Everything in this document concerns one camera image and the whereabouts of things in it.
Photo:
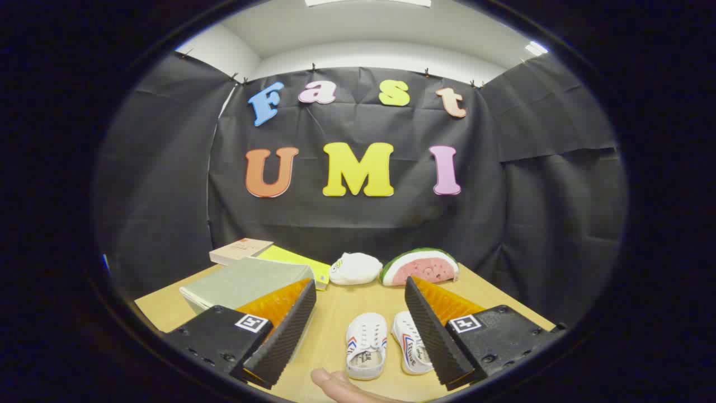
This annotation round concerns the watermelon slice plush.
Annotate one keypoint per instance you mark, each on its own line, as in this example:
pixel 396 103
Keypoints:
pixel 419 268

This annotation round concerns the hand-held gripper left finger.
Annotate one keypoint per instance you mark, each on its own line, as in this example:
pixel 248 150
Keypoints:
pixel 285 341

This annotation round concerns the beige book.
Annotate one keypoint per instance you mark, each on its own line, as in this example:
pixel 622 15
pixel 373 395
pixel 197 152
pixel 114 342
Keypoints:
pixel 238 250

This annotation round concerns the white canvas shoe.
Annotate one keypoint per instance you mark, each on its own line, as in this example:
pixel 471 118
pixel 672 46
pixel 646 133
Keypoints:
pixel 405 336
pixel 366 336

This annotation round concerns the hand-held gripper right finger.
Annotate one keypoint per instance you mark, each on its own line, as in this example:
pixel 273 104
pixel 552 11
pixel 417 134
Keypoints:
pixel 433 341

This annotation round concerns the pale green storage box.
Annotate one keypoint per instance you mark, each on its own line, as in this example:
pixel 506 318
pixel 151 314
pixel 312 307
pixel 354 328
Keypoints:
pixel 246 280

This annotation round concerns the white plush toy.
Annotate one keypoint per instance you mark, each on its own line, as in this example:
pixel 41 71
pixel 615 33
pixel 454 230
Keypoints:
pixel 355 268

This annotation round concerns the ceiling light panel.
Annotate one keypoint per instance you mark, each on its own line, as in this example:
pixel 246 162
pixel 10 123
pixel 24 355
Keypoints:
pixel 366 3
pixel 537 48

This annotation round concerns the small black block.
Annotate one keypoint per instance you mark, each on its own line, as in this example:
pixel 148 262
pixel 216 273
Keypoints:
pixel 561 327

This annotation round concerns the yellow book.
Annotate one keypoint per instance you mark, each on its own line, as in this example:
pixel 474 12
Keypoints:
pixel 291 260

